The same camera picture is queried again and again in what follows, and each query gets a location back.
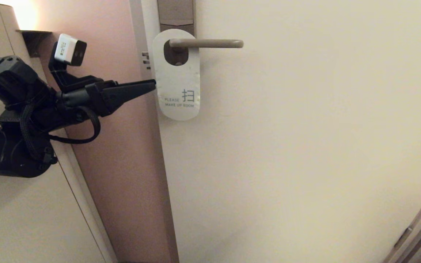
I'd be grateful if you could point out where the dark wall lamp shelf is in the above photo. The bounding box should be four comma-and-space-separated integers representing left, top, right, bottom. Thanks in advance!
16, 30, 53, 58

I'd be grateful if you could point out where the blue and white door hanger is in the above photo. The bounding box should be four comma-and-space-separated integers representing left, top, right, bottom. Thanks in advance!
152, 28, 201, 121

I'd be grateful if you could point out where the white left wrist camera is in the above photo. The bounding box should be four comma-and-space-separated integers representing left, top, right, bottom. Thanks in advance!
54, 34, 87, 66

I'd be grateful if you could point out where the beige curved wall panel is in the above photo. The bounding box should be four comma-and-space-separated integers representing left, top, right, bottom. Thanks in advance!
0, 2, 118, 263

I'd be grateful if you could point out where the brown metal lock plate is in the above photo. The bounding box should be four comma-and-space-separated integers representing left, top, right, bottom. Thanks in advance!
157, 0, 196, 66

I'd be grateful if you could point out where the beige metal door handle lever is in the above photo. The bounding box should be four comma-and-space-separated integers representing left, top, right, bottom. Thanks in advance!
169, 39, 244, 49

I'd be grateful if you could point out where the thick black braided cable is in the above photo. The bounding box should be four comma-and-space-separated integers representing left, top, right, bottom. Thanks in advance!
20, 102, 57, 165

